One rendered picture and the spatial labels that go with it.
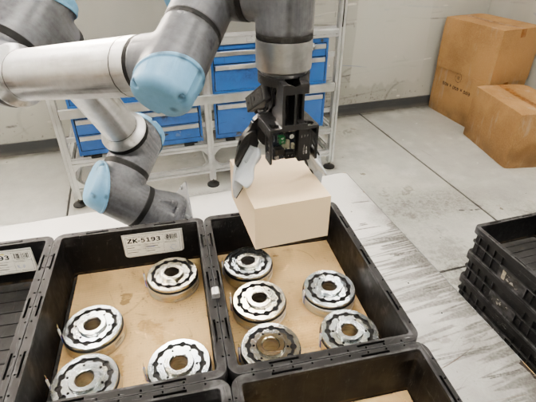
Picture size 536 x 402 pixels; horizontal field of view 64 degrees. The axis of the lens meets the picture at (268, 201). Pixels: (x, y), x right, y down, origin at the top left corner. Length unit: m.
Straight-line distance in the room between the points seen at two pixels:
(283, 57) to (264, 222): 0.24
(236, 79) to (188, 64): 2.13
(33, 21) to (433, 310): 0.99
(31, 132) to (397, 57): 3.01
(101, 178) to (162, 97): 0.59
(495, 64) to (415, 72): 0.74
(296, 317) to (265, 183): 0.30
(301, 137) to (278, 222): 0.13
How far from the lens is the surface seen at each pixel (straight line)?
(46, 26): 0.86
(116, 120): 1.04
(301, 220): 0.66
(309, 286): 0.87
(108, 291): 0.96
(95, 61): 0.59
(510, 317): 1.64
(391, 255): 1.23
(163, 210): 1.12
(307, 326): 0.84
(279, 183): 0.68
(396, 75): 4.14
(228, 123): 2.71
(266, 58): 0.57
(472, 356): 1.06
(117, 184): 1.09
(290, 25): 0.56
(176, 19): 0.54
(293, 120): 0.59
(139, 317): 0.89
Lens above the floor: 1.47
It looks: 33 degrees down
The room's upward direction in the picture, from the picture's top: straight up
